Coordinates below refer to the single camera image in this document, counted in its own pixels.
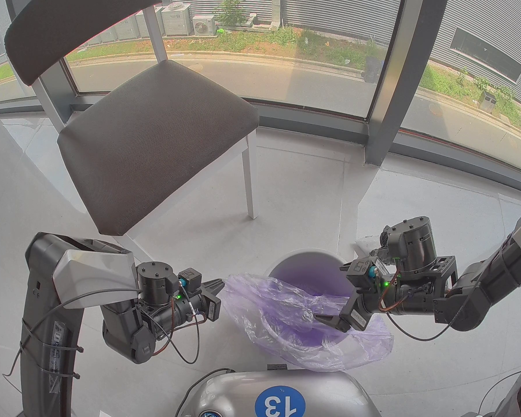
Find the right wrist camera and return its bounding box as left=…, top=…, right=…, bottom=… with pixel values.
left=340, top=257, right=384, bottom=291

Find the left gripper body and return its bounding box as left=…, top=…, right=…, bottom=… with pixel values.
left=173, top=293, right=222, bottom=327

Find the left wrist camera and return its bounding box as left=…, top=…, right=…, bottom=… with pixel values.
left=177, top=268, right=203, bottom=292

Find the white trash bin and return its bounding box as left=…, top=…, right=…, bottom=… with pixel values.
left=267, top=250, right=346, bottom=304

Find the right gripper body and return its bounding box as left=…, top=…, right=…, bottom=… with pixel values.
left=339, top=286, right=403, bottom=333

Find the grey cushioned white chair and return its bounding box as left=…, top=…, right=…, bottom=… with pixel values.
left=4, top=0, right=261, bottom=255

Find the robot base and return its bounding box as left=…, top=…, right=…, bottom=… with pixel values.
left=176, top=365, right=380, bottom=417

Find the white printed wrapper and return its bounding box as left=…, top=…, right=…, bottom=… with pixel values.
left=355, top=234, right=389, bottom=256

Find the purple plastic bag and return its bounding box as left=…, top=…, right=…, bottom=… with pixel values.
left=221, top=274, right=395, bottom=372

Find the window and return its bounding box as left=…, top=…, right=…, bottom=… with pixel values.
left=0, top=0, right=521, bottom=177

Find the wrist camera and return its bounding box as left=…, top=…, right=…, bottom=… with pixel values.
left=177, top=268, right=203, bottom=292
left=340, top=257, right=384, bottom=291

